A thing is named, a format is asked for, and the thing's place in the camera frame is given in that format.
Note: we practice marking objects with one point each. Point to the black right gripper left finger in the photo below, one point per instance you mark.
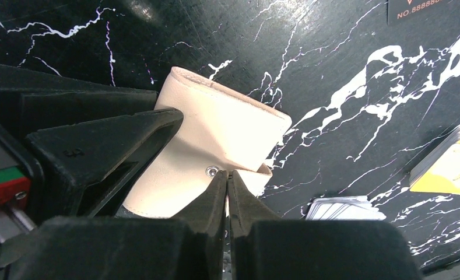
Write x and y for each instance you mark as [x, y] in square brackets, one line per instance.
[186, 246]

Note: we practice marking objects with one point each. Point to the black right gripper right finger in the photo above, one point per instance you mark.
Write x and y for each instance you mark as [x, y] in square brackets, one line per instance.
[264, 246]

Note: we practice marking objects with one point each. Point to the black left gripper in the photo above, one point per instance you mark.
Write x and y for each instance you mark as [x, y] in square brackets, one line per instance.
[89, 167]

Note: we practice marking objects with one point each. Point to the white card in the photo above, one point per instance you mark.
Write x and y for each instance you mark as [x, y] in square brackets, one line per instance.
[344, 208]

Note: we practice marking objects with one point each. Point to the beige card holder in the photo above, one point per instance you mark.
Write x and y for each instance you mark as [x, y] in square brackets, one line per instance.
[222, 130]

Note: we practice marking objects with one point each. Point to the orange card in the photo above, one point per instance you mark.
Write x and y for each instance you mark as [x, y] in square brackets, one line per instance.
[439, 171]

